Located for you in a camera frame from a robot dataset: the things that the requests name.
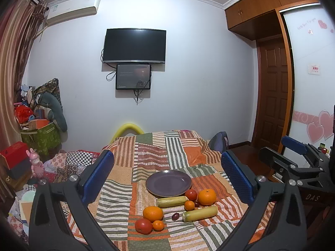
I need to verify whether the wooden overhead cabinet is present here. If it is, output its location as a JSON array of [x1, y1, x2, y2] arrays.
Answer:
[[224, 0, 321, 41]]

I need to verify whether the black wall television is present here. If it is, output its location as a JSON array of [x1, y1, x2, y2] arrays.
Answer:
[[102, 28, 167, 64]]

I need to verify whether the checkered patterned quilt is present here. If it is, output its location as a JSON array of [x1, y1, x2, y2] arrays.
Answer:
[[43, 150, 101, 189]]

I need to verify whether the grey plush pillow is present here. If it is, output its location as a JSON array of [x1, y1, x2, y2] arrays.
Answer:
[[37, 92, 68, 132]]

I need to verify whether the dark patterned cushion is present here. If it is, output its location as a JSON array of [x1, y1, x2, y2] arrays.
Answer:
[[34, 78, 63, 110]]

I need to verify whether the large orange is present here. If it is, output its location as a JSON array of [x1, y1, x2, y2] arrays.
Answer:
[[143, 206, 164, 223], [197, 188, 217, 206]]

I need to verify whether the purple round plate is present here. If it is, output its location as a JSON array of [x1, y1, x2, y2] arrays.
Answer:
[[146, 170, 192, 198]]

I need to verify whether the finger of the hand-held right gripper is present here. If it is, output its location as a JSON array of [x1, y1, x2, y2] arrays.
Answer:
[[259, 147, 324, 186], [281, 135, 331, 167]]

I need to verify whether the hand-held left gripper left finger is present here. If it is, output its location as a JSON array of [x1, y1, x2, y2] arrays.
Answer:
[[28, 150, 129, 251]]

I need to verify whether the red gift box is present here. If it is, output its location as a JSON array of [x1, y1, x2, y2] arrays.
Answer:
[[0, 141, 32, 170]]

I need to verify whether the striped brown curtain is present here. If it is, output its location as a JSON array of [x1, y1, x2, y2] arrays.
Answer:
[[0, 0, 49, 202]]

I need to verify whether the red plastic bag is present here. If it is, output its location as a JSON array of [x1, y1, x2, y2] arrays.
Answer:
[[14, 105, 34, 123]]

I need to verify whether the small black wall monitor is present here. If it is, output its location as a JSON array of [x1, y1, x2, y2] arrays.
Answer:
[[116, 63, 152, 90]]

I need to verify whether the white air conditioner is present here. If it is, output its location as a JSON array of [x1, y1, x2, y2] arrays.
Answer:
[[46, 0, 101, 27]]

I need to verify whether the green fabric storage box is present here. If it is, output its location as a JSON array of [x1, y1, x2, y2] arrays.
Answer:
[[21, 122, 62, 156]]

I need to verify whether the pink rabbit toy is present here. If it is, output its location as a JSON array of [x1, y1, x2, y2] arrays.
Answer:
[[27, 148, 45, 181]]

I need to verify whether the red tomato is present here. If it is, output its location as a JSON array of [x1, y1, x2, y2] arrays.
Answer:
[[185, 189, 198, 202], [135, 218, 153, 235]]

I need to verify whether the blue chair cushion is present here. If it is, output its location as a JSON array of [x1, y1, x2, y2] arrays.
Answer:
[[208, 131, 229, 153]]

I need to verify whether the white heart-print wardrobe door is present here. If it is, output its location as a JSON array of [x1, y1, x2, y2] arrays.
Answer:
[[279, 3, 335, 157]]

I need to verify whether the brown wooden door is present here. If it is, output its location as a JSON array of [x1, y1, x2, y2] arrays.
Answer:
[[255, 38, 292, 147]]

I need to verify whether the yellow foam tube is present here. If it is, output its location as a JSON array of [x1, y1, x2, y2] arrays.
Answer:
[[111, 123, 145, 144]]

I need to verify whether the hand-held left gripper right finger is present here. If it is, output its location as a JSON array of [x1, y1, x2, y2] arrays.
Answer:
[[221, 150, 308, 251]]

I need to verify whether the striped patchwork blanket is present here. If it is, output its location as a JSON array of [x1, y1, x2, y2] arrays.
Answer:
[[60, 129, 278, 251]]

